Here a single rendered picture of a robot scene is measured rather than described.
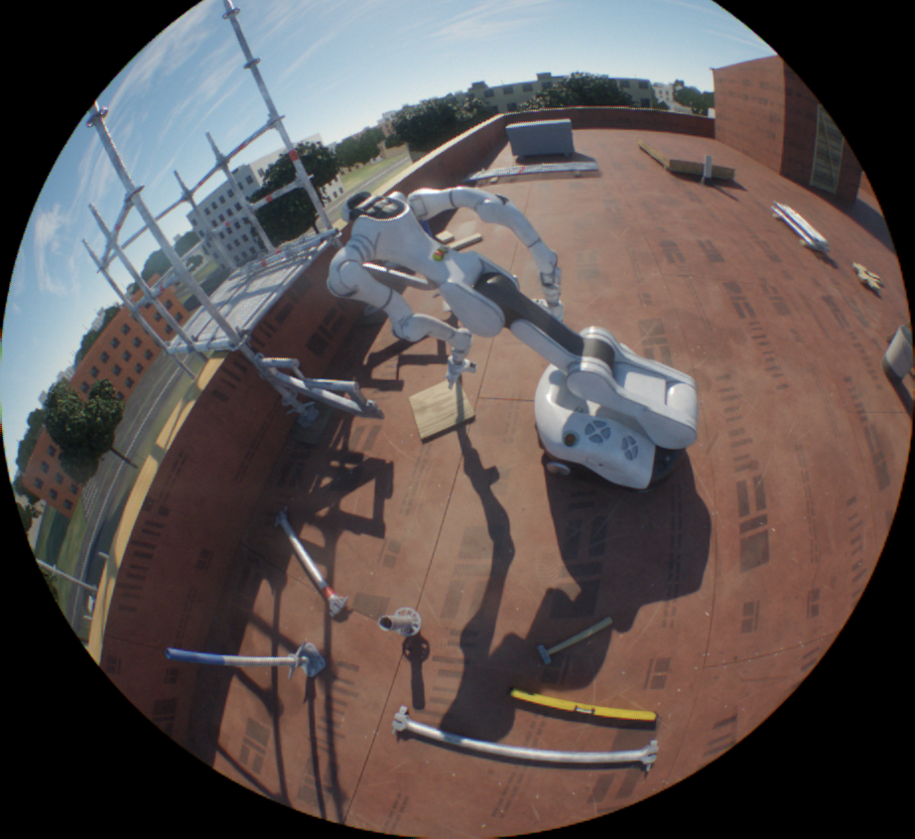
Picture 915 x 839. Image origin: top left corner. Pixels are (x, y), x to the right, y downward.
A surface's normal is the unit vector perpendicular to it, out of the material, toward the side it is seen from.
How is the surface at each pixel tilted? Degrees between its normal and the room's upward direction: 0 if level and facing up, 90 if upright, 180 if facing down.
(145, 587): 90
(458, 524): 0
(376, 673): 0
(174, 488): 90
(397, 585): 0
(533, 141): 90
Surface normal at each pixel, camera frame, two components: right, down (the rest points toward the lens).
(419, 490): -0.25, -0.62
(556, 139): -0.26, 0.78
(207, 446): 0.93, 0.04
